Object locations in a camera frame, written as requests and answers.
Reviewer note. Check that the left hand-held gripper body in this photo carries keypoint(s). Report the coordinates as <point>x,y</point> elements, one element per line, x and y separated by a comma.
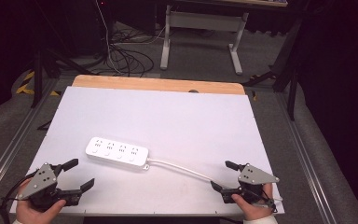
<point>40,183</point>

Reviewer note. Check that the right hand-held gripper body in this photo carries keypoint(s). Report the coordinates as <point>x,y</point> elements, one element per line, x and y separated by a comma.
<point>254,177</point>

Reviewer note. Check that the white power strip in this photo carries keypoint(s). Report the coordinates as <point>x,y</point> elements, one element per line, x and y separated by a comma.
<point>116,151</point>

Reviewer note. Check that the person's left hand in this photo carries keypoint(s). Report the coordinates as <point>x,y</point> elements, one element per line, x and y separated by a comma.
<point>32,214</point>

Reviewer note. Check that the person's right hand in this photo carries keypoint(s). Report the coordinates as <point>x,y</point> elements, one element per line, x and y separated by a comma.
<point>256,211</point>

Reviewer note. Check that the white board sheet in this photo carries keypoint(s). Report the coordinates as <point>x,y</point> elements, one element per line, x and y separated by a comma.
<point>167,124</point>

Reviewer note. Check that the yellow black floor tape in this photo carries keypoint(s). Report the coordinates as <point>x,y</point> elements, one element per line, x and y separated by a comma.
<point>28,85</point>

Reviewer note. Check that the black metal stand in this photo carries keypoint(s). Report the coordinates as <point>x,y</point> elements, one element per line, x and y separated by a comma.
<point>289,77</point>
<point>38,77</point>

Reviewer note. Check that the wooden table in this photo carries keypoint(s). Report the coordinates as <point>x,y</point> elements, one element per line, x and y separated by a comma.
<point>155,83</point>

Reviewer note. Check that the black computer case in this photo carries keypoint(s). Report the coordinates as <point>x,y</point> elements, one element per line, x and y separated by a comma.
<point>90,28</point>

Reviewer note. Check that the wooden desk top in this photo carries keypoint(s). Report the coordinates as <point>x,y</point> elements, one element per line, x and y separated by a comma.
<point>245,2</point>

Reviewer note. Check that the aluminium floor rail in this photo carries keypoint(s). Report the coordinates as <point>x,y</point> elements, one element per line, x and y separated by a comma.
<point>304,155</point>
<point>15,140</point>

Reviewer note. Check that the white metal desk frame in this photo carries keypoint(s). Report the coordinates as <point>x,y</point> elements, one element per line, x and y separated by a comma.
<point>203,21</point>

